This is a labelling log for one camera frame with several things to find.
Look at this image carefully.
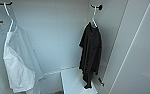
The black garment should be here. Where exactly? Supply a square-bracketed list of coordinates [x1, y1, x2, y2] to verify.
[78, 22, 103, 90]

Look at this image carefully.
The small black door hook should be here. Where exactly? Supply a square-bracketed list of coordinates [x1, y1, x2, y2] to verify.
[98, 77, 105, 88]

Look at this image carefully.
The white clothes hanger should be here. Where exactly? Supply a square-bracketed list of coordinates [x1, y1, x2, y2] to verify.
[89, 4, 100, 29]
[2, 2, 19, 34]

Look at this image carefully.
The white wardrobe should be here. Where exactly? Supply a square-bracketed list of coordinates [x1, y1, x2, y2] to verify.
[0, 0, 129, 94]

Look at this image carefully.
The woven storage basket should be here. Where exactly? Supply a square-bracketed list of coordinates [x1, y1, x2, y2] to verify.
[54, 90, 64, 94]

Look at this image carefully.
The white inner wardrobe shelf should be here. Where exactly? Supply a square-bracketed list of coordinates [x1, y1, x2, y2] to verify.
[59, 67, 99, 94]

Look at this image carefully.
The white hanging garment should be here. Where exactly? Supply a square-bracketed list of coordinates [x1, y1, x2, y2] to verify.
[2, 20, 45, 94]

